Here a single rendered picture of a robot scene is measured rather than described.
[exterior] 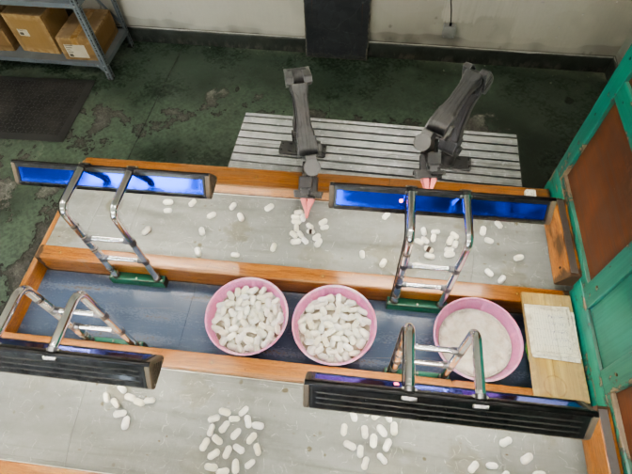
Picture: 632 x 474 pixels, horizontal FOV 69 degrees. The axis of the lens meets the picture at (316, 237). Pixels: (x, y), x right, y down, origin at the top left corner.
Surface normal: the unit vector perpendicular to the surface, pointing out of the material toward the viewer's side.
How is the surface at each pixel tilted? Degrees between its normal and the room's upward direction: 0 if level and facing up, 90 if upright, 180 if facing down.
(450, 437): 0
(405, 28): 88
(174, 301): 0
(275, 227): 0
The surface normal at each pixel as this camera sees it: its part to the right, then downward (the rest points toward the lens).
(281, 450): -0.04, -0.54
